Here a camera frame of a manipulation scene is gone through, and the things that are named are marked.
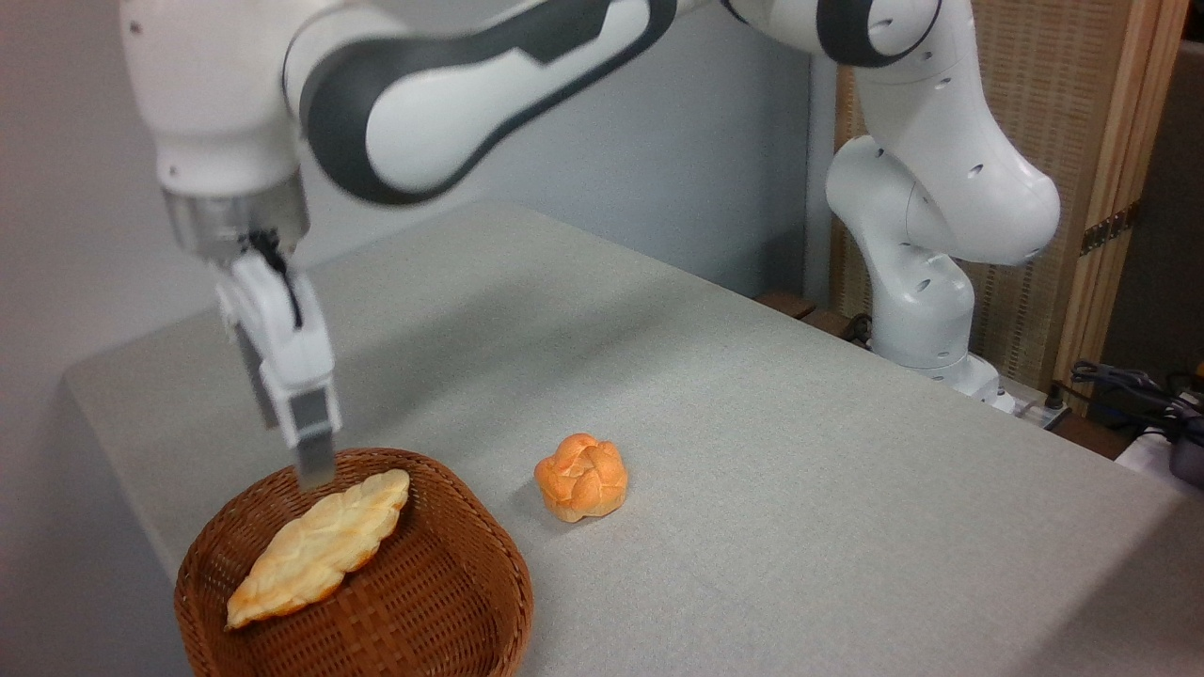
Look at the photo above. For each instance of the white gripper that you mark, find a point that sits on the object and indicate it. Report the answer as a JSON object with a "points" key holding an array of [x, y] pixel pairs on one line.
{"points": [[282, 329]]}

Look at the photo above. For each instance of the long pale braided bread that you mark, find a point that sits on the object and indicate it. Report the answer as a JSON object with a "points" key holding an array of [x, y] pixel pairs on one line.
{"points": [[320, 545]]}

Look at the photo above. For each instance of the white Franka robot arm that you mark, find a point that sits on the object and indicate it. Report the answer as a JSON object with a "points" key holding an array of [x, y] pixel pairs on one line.
{"points": [[451, 113]]}

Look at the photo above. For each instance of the brown wicker basket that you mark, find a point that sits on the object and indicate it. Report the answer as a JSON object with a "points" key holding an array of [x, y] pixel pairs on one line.
{"points": [[433, 583]]}

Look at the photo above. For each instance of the round orange knotted bread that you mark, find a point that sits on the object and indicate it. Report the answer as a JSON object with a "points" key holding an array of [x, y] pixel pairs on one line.
{"points": [[583, 478]]}

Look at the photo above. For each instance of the white power strip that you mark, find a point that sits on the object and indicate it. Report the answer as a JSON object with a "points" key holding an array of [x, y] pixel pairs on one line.
{"points": [[1035, 412]]}

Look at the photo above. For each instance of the dark metal screen hinge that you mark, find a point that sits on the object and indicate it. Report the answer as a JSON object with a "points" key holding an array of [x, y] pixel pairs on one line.
{"points": [[1110, 228]]}

